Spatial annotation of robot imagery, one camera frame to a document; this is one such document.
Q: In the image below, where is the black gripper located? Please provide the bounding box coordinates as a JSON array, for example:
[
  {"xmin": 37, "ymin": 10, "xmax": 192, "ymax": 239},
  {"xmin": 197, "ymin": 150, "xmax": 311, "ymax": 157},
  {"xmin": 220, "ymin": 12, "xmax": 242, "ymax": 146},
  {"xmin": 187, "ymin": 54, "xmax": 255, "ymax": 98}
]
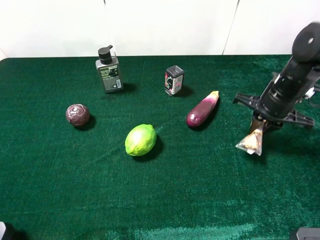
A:
[{"xmin": 233, "ymin": 89, "xmax": 315, "ymax": 134}]

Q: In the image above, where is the clear snack packet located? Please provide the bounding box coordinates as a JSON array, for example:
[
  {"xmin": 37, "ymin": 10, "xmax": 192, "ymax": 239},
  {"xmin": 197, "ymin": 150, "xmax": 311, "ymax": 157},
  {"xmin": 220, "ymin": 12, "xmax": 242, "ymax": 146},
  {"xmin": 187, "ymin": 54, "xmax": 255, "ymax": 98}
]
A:
[{"xmin": 235, "ymin": 121, "xmax": 265, "ymax": 156}]

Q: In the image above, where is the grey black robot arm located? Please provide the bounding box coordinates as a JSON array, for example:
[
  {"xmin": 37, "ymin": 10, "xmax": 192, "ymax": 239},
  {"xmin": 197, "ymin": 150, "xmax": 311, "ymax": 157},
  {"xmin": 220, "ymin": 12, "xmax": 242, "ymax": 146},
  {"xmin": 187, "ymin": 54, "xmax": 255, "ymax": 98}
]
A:
[{"xmin": 233, "ymin": 22, "xmax": 320, "ymax": 132}]

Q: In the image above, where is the grey object bottom right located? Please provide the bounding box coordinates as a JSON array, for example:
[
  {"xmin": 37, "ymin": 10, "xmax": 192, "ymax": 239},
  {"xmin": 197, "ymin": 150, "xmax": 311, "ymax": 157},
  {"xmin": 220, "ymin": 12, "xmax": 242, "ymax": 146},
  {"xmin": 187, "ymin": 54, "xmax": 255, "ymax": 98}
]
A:
[{"xmin": 289, "ymin": 227, "xmax": 320, "ymax": 240}]

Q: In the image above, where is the purple eggplant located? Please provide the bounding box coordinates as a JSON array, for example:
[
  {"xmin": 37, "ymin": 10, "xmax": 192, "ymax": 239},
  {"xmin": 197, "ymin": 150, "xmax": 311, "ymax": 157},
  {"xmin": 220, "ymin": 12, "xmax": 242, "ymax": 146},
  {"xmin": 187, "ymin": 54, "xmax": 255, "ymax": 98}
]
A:
[{"xmin": 185, "ymin": 90, "xmax": 220, "ymax": 128}]

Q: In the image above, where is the small black printed box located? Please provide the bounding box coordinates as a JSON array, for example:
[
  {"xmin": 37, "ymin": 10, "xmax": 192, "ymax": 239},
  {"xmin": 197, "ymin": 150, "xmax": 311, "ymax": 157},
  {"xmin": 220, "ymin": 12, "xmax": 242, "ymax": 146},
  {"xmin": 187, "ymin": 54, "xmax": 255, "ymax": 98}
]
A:
[{"xmin": 164, "ymin": 65, "xmax": 185, "ymax": 96}]

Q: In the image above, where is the green lime fruit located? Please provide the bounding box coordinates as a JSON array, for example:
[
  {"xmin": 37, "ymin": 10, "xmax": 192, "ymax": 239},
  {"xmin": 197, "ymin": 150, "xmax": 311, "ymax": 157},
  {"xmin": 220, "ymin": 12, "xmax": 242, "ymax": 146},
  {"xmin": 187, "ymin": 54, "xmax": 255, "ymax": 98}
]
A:
[{"xmin": 124, "ymin": 124, "xmax": 157, "ymax": 157}]

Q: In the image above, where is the green velvet table cloth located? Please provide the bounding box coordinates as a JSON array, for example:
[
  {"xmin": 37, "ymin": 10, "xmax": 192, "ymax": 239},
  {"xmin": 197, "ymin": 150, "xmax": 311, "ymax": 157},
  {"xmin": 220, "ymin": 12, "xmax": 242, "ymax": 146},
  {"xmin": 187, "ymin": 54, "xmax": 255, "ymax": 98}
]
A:
[{"xmin": 0, "ymin": 55, "xmax": 320, "ymax": 240}]

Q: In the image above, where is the grey pump bottle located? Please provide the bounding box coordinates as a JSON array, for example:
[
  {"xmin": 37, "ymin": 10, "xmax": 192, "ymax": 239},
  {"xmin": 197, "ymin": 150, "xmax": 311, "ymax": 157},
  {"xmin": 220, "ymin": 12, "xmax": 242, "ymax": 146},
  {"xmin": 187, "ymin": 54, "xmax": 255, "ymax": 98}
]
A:
[{"xmin": 95, "ymin": 45, "xmax": 124, "ymax": 93}]

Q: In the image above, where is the dark purple round ball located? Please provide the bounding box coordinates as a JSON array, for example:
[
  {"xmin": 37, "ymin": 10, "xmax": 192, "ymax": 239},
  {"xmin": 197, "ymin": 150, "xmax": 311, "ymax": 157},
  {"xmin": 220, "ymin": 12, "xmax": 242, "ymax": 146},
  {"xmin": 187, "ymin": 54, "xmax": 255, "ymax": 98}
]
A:
[{"xmin": 65, "ymin": 103, "xmax": 90, "ymax": 127}]

